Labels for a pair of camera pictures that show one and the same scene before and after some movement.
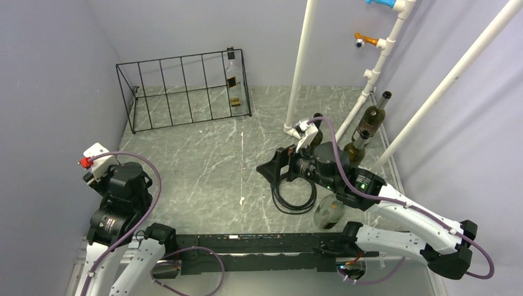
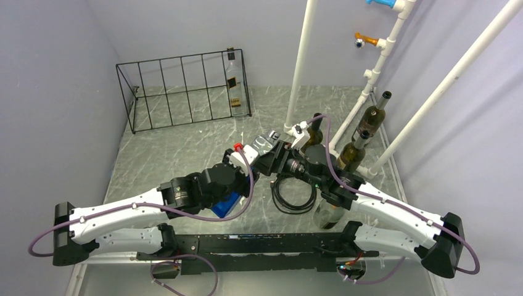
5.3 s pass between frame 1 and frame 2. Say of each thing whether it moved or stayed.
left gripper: moved
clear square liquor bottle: stayed
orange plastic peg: stayed
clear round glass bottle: stayed
